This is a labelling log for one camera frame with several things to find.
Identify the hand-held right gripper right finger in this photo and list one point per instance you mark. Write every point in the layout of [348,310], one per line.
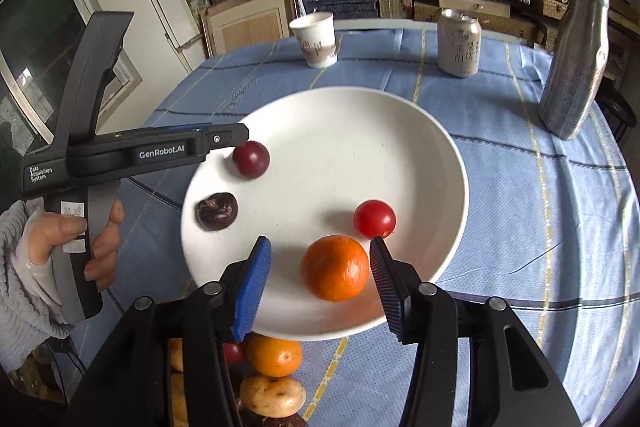
[386,289]

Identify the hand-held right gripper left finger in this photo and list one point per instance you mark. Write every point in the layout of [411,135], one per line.
[252,289]

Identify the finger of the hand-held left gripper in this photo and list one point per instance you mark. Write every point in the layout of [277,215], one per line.
[225,139]

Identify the dark red plum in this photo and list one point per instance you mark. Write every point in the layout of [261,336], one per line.
[251,159]

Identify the large orange mandarin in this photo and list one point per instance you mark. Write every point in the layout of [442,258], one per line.
[335,268]

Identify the white plate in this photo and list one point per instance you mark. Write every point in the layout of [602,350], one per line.
[325,147]

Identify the person's left forearm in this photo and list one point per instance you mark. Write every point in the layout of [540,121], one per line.
[20,307]

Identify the person's left hand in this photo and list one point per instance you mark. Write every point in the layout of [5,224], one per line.
[107,247]

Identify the red apple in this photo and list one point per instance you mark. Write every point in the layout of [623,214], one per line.
[233,353]

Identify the yellow-orange round fruit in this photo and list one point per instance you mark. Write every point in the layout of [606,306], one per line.
[274,354]

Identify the red cherry tomato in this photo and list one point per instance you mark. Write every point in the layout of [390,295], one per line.
[374,219]

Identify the dark brown dried fruit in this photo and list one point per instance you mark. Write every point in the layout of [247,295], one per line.
[216,212]

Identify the striped yellow apple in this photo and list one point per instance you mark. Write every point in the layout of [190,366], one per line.
[272,394]

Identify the wooden framed panel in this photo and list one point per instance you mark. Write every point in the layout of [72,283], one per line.
[250,24]

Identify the window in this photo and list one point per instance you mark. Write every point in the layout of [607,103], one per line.
[40,32]

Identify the white paper cup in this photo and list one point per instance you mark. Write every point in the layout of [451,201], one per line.
[315,39]

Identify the blue tablecloth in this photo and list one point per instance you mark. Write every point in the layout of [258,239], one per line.
[500,187]

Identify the white wooden slat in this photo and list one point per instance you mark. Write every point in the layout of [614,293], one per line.
[155,2]

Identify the pale drink can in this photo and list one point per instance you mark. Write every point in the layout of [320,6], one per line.
[459,44]

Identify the stack of woven straw boxes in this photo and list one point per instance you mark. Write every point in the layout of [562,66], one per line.
[500,22]

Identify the silver foil pouch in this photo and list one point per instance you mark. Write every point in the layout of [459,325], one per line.
[575,67]

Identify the black chair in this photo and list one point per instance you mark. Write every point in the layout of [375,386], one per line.
[619,109]

